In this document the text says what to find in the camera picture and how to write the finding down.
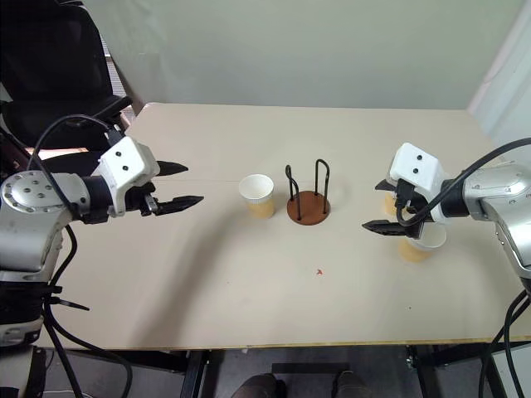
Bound wooden cup rack wire posts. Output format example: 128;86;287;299
285;158;333;226

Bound black cable tie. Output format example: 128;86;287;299
48;295;90;313

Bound black office chair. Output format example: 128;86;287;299
0;0;134;175

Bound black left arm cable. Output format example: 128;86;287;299
31;114;125;299

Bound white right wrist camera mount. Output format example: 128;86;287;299
387;142;452;227

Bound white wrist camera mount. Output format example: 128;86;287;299
91;136;161;217
387;142;452;227

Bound tan paper cup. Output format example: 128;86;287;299
382;192;400;217
397;226;449;264
238;173;275;221

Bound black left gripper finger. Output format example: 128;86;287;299
155;160;189;176
151;194;206;217

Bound black robot body cables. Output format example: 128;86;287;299
39;289;134;398
476;289;531;398

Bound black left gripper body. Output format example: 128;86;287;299
123;181;162;218

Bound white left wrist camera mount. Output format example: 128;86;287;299
91;136;161;217

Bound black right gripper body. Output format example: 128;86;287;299
387;176;430;241

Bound black metal table frame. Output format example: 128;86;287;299
61;342;531;398

